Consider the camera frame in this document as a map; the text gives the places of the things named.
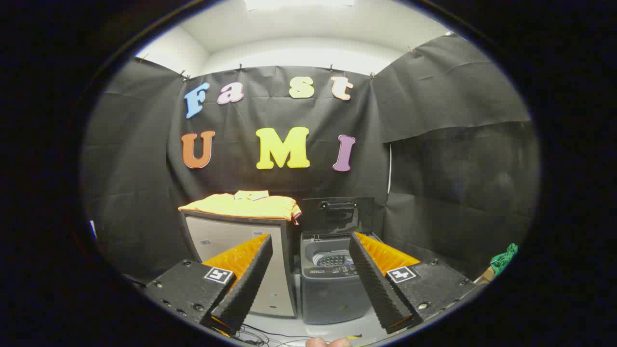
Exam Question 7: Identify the grey washing machine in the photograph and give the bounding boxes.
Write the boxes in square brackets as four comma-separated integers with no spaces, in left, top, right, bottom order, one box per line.
[299,231,382,325]

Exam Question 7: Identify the grey metal cabinet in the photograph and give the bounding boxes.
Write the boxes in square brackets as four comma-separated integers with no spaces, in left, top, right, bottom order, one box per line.
[181,210,298,319]

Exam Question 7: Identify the orange polo shirt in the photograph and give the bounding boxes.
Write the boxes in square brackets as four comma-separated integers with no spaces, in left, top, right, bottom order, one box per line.
[178,190,302,226]

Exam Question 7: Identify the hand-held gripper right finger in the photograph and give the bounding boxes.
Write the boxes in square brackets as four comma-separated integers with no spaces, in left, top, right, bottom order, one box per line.
[349,231,478,334]

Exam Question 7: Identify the black backdrop cloth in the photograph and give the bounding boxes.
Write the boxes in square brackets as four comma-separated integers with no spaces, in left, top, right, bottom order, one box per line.
[81,34,540,286]

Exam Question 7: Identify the green cloth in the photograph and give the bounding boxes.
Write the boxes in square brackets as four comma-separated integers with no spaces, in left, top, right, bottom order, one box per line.
[490,243,519,277]

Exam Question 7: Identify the dark washing machine lid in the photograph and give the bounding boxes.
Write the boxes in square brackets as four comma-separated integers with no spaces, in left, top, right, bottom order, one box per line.
[301,197,376,238]

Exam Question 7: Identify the thin black cables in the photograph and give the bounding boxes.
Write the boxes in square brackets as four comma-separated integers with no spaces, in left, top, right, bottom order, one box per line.
[230,323,316,347]

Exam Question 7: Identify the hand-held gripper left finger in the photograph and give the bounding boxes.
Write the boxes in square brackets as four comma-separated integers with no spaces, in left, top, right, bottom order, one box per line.
[144,234,274,335]

